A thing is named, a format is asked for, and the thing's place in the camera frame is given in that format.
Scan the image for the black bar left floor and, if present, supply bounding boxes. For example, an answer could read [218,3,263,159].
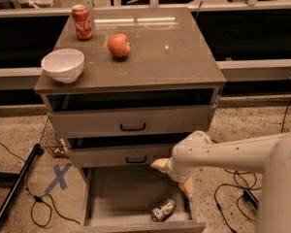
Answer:
[0,144,44,225]

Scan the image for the drawer with handle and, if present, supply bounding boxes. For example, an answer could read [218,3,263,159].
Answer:
[68,144,175,168]
[48,106,215,138]

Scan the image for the middle drawer with handle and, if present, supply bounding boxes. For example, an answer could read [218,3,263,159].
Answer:
[68,144,175,168]

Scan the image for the black cable left floor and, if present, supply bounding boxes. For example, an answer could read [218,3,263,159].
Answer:
[0,135,81,229]

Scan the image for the top drawer with handle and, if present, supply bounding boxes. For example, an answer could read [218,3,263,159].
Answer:
[48,106,215,138]

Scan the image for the green 7up can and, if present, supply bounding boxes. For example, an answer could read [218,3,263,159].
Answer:
[151,198,177,222]

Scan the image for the red coca-cola can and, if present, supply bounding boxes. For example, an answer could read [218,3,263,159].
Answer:
[72,5,92,41]

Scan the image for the black bar right floor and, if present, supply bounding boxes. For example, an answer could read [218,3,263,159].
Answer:
[242,189,259,209]

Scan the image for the open bottom drawer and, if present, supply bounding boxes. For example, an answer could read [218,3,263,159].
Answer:
[74,165,206,233]

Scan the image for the black bar floor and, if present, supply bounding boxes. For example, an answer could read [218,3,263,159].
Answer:
[0,144,44,225]
[242,189,259,209]

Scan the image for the wire mesh basket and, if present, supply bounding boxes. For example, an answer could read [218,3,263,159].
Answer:
[40,120,68,158]

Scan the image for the white bowl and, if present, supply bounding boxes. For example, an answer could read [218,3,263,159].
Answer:
[41,49,84,83]

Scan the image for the blue tape cross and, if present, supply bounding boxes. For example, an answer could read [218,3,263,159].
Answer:
[45,163,72,193]

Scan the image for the black cables right floor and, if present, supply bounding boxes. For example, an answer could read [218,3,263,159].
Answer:
[213,92,291,233]

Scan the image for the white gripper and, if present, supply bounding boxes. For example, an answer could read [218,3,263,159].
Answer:
[151,158,193,198]

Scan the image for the red apple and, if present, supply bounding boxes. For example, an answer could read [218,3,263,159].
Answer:
[108,33,130,57]

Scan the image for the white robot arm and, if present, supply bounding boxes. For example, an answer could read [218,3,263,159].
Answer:
[151,131,291,233]

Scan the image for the grey drawer cabinet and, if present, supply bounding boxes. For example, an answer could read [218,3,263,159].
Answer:
[34,7,227,233]

